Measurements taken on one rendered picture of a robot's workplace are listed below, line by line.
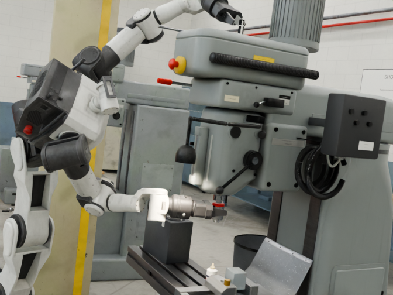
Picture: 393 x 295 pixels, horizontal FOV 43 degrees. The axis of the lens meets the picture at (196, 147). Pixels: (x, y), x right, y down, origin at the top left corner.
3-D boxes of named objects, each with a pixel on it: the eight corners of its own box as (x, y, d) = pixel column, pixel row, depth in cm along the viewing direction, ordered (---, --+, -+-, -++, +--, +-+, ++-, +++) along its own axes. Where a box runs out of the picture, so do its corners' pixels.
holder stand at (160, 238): (165, 264, 219) (171, 219, 217) (142, 249, 237) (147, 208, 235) (188, 262, 226) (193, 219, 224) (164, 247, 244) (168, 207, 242)
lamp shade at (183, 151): (170, 160, 174) (172, 143, 174) (183, 160, 180) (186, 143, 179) (186, 164, 170) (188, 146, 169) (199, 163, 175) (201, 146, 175)
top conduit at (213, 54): (213, 62, 163) (214, 51, 162) (207, 62, 166) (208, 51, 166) (319, 80, 184) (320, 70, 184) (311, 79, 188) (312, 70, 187)
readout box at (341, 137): (338, 157, 165) (347, 93, 163) (319, 153, 173) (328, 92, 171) (381, 160, 174) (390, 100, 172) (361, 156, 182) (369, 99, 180)
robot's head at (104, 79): (97, 106, 184) (103, 97, 178) (93, 86, 186) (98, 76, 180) (114, 106, 187) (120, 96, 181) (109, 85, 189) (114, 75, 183)
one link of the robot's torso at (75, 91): (-9, 147, 186) (39, 105, 165) (19, 82, 207) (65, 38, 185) (59, 182, 201) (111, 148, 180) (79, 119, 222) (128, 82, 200)
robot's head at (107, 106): (94, 116, 183) (109, 106, 177) (88, 92, 186) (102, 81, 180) (109, 117, 188) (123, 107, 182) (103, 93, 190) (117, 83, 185)
